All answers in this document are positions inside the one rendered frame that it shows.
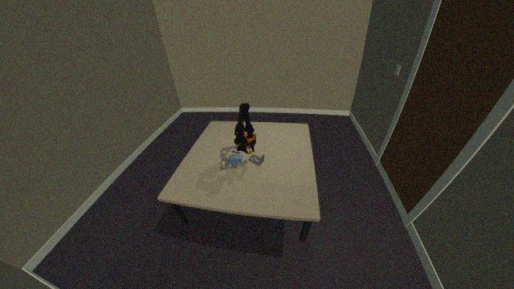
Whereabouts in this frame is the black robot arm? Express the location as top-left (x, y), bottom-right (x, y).
top-left (234, 104), bottom-right (255, 151)

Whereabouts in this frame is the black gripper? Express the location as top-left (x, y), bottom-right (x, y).
top-left (237, 138), bottom-right (256, 154)

